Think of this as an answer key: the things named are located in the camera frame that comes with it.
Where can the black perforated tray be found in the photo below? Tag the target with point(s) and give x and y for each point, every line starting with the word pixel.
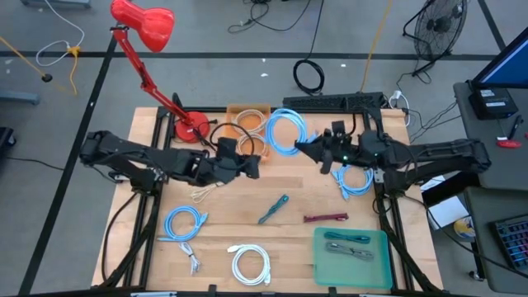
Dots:
pixel 332 102

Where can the black mini computer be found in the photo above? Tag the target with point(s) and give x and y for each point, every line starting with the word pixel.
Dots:
pixel 493 103

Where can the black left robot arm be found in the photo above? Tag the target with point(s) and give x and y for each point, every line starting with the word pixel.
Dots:
pixel 136 154

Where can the black floor fan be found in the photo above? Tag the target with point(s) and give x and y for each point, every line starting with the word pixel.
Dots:
pixel 439 29

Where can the round yellow blue object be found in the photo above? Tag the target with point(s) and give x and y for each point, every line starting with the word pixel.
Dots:
pixel 464 227

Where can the backlit keyboard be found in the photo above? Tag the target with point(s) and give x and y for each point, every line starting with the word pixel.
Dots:
pixel 513 243

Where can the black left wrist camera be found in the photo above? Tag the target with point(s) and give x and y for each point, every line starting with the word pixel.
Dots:
pixel 227 146

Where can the orange translucent plastic bin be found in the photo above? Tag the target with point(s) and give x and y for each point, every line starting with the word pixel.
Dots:
pixel 230 125

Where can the computer monitor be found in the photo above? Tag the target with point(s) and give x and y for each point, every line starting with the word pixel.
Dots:
pixel 507 62

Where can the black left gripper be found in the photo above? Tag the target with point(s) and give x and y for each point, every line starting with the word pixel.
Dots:
pixel 218 169

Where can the black pen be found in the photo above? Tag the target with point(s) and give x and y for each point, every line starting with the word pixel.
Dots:
pixel 514 127

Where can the white paper sheet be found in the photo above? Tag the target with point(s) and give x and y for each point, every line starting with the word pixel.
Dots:
pixel 447 212

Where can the teal translucent plastic bin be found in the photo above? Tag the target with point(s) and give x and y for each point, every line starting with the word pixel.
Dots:
pixel 350 272

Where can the dark grey desk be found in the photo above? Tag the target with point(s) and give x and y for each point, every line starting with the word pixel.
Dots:
pixel 478 255

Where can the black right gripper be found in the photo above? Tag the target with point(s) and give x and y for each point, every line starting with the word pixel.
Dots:
pixel 359 152

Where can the red desk lamp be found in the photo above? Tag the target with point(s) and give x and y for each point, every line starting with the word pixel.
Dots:
pixel 144 22

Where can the grey floor bar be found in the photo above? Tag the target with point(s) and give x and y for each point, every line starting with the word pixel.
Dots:
pixel 18 97

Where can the black metal station frame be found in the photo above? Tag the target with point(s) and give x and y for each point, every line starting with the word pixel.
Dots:
pixel 382 123

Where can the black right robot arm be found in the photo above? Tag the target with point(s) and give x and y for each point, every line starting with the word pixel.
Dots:
pixel 445 158

